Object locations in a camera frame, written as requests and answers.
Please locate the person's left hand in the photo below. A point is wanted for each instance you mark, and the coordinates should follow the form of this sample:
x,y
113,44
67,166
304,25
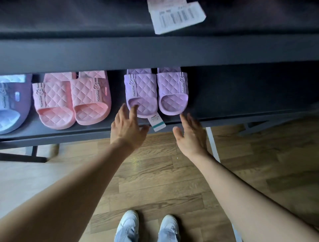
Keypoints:
x,y
125,129

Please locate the person's right hand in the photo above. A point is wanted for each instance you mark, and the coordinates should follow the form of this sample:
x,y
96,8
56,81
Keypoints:
x,y
194,139

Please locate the person's right thumb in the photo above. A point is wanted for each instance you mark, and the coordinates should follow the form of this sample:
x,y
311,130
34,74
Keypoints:
x,y
178,134

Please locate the person's left thumb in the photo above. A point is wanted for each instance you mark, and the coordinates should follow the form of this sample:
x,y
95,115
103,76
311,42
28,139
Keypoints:
x,y
144,131

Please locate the person's left forearm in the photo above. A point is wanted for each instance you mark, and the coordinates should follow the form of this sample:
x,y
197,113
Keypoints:
x,y
62,197

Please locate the person's right forearm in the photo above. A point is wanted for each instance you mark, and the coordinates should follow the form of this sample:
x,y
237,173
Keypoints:
x,y
249,204

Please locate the white hang tag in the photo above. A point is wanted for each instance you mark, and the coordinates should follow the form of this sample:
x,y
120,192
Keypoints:
x,y
157,123

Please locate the purple quilted slipper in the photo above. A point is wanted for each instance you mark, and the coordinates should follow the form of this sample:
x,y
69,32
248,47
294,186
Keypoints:
x,y
142,89
172,87

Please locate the pink quilted slipper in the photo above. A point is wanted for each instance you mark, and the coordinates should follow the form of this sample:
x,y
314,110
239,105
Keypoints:
x,y
91,97
53,99

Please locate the dark grey shelf unit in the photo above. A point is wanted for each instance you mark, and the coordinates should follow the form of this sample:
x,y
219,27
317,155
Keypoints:
x,y
159,49

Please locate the person's white right shoe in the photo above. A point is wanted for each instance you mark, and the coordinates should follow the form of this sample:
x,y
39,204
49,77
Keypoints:
x,y
169,229

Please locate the person's white shoe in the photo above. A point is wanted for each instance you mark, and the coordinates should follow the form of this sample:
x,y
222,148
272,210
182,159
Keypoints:
x,y
128,226
169,229

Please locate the person's white left shoe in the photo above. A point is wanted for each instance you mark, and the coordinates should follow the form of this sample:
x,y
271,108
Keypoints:
x,y
128,226

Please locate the white barcode label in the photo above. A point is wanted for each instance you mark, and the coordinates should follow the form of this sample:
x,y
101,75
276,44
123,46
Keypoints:
x,y
177,16

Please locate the blue quilted slipper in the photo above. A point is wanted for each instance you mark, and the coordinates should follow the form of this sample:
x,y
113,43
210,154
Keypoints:
x,y
12,99

